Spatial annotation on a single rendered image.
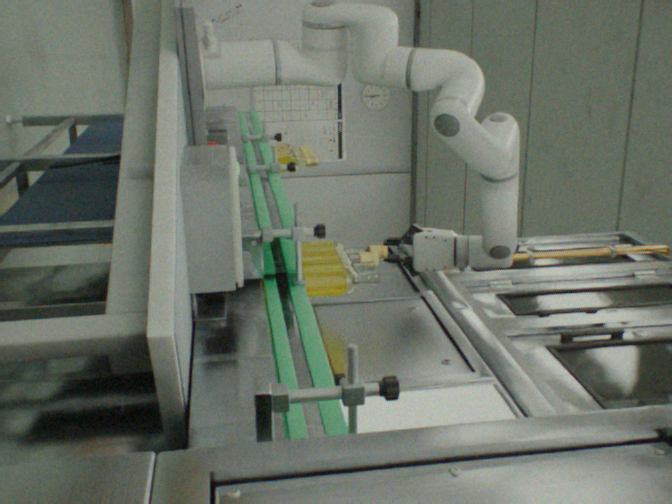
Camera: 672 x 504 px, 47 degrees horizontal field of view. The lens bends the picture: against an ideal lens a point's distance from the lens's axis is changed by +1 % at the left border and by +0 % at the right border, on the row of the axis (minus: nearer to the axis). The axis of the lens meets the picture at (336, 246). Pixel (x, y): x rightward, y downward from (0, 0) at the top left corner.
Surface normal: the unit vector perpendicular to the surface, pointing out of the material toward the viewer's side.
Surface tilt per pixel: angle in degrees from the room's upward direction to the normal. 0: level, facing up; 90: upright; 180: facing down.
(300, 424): 90
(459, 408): 90
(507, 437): 90
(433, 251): 110
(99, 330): 90
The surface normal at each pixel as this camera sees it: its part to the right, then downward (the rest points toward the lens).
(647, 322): 0.15, 0.31
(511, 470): -0.01, -0.95
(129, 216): 0.05, -0.72
